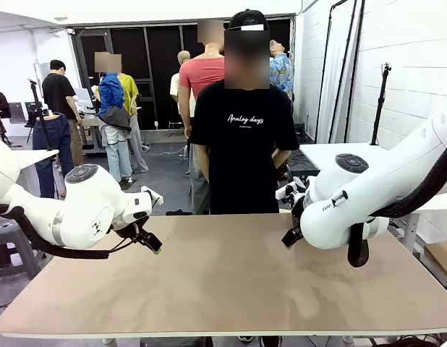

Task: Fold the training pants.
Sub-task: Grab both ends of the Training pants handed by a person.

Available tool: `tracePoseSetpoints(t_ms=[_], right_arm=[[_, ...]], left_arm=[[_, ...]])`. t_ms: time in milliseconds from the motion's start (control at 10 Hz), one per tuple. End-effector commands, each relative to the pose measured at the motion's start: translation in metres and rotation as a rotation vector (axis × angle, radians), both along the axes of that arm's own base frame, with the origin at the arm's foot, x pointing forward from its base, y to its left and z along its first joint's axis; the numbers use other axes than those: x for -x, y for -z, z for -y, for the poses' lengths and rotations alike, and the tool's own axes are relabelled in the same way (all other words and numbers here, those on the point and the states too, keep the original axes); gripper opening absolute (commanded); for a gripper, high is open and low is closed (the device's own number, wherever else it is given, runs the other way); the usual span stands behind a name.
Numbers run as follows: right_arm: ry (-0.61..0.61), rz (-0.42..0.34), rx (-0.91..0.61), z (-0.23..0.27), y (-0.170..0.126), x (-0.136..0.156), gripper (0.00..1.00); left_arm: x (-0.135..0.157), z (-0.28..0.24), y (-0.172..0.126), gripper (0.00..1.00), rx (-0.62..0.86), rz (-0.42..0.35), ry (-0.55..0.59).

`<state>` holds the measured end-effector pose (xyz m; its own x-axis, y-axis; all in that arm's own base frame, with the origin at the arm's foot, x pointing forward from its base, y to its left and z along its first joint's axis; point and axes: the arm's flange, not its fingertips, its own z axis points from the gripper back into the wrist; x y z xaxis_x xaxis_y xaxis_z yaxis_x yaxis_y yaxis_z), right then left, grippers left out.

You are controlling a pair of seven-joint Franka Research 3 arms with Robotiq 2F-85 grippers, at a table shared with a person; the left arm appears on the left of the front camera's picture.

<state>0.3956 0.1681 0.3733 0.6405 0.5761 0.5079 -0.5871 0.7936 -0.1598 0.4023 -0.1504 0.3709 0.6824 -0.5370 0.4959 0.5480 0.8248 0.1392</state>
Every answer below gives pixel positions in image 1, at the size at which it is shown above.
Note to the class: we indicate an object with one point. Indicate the person's right forearm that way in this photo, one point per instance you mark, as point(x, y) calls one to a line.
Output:
point(205, 162)

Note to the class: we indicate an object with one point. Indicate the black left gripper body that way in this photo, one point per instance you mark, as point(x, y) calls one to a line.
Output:
point(127, 229)

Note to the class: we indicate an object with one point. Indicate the black floor mat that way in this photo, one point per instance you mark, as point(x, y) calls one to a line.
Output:
point(303, 162)

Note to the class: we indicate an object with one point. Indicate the mannequin with yellow shirt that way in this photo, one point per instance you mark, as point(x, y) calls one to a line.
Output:
point(131, 90)

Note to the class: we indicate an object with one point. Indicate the black mesh partition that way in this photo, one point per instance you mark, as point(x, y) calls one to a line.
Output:
point(162, 54)

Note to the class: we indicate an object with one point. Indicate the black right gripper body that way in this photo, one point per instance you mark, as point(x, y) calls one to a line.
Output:
point(297, 211)

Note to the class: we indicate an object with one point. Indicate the black baseball cap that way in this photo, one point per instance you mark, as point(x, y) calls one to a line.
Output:
point(247, 18)

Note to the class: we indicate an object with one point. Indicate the black chair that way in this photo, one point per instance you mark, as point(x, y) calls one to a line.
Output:
point(17, 112)

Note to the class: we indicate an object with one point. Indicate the bald mannequin cream shirt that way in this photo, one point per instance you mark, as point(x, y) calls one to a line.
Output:
point(174, 86)

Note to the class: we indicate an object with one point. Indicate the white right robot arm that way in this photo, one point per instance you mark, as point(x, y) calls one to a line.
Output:
point(335, 217)

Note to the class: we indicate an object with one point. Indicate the grey plastic stool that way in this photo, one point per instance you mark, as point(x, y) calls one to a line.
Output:
point(10, 235)

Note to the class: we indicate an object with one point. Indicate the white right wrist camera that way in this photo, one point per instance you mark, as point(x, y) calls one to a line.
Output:
point(283, 191)

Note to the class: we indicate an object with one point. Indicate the black tripod by brick wall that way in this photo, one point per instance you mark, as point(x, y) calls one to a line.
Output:
point(380, 105)

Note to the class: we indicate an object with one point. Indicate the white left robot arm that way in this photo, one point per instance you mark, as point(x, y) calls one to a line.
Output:
point(82, 202)

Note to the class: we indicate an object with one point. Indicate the black tripod near jeans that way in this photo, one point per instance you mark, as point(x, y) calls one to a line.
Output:
point(40, 115)

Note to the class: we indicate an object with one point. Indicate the brown cardboard box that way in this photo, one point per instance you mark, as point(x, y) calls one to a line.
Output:
point(442, 256)

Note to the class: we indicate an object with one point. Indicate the man in black t-shirt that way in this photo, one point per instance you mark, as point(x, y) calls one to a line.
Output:
point(57, 90)

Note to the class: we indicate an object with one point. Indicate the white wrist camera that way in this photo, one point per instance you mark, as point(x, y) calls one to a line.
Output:
point(153, 195)
point(283, 191)

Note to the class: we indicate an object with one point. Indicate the person in black t-shirt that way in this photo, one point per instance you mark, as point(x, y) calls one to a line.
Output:
point(241, 155)

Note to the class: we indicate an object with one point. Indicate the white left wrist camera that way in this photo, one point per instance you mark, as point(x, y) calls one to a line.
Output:
point(153, 195)

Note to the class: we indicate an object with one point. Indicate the dark garment on floor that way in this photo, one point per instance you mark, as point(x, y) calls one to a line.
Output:
point(178, 212)

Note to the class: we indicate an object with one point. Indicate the mannequin with blue floral shirt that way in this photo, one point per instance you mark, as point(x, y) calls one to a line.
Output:
point(283, 72)

